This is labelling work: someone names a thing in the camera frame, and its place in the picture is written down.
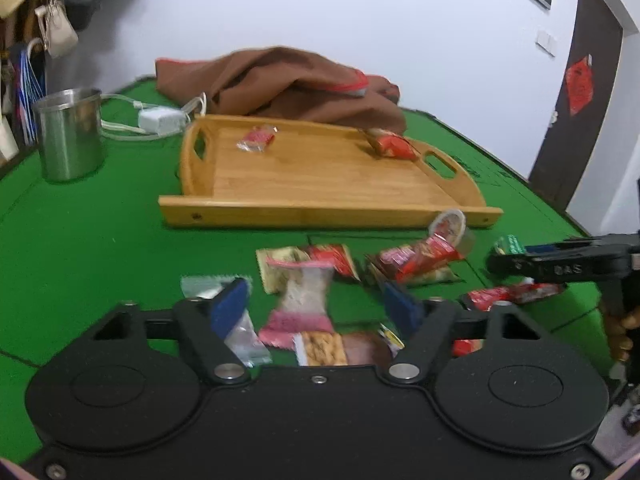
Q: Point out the red gold snack packet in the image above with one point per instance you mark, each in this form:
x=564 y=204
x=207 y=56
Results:
x=332 y=258

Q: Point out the white wall switch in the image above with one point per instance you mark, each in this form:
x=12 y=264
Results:
x=546 y=42

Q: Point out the clear jelly cup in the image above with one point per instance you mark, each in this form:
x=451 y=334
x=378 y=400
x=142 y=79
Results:
x=447 y=225

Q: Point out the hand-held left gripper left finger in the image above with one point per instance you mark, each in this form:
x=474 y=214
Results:
x=230 y=305

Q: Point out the clear plastic snack packet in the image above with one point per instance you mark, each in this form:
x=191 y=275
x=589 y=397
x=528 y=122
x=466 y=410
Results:
x=247 y=342

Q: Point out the small red candy packet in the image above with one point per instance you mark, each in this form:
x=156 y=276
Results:
x=257 y=139

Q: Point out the dark brown door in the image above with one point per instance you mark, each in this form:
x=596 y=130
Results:
x=585 y=150

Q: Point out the brown cloth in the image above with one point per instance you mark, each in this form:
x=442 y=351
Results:
x=280 y=80

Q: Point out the beige hanging pouch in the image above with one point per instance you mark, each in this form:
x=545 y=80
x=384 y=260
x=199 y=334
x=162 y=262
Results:
x=60 y=35

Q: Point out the pink clear snack packet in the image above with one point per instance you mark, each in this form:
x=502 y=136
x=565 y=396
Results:
x=305 y=300

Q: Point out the beige cracker packet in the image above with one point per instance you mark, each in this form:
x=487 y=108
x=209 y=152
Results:
x=275 y=267

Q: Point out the brown biscuit packet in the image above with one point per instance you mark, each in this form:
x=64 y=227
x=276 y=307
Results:
x=325 y=349

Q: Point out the steel mug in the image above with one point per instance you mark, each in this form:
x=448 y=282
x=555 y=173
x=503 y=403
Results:
x=70 y=135

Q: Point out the long red stick packet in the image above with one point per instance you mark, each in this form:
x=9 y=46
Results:
x=415 y=257

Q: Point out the person's right hand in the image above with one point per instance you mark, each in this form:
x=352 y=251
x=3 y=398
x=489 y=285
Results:
x=622 y=332

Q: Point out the wooden tray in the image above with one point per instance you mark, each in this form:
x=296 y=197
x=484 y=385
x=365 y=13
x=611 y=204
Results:
x=320 y=175

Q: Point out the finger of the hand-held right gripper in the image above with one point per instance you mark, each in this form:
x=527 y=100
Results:
x=542 y=248
x=550 y=266

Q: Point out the red door decoration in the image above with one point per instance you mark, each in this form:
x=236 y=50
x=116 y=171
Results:
x=580 y=85

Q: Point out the tiny red snack packet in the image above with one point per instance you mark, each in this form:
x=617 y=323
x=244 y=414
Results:
x=467 y=347

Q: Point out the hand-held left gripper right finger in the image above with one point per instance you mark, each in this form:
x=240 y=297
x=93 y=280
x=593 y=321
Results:
x=400 y=310

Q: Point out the wide red snack packet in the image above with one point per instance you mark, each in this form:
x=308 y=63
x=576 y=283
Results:
x=395 y=146

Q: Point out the green snack packet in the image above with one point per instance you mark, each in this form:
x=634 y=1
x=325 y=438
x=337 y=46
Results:
x=509 y=244

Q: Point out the slim red snack packet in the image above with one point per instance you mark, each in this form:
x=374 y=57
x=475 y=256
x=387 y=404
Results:
x=520 y=291

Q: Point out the white charger adapter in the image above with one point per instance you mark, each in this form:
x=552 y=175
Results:
x=160 y=119

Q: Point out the silver snack packet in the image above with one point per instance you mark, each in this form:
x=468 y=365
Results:
x=200 y=286

